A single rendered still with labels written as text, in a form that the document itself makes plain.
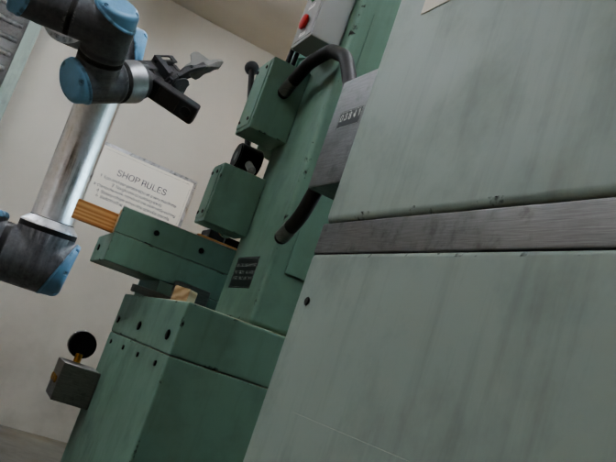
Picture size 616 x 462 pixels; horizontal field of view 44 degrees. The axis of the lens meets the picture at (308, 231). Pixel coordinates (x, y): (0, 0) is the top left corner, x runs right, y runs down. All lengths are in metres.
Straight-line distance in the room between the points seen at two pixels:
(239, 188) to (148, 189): 3.31
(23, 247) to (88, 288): 2.67
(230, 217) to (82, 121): 0.71
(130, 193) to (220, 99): 0.85
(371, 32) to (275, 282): 0.49
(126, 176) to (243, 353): 3.54
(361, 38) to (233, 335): 0.57
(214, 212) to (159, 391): 0.38
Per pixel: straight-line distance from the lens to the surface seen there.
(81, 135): 2.06
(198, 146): 4.91
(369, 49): 1.43
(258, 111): 1.47
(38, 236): 2.04
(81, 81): 1.57
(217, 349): 1.26
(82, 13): 1.55
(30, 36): 4.75
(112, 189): 4.72
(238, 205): 1.47
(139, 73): 1.66
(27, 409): 4.73
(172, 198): 4.81
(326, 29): 1.44
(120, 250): 1.59
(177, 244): 1.61
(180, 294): 1.51
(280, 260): 1.30
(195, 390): 1.26
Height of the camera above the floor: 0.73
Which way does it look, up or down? 11 degrees up
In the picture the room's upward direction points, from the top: 19 degrees clockwise
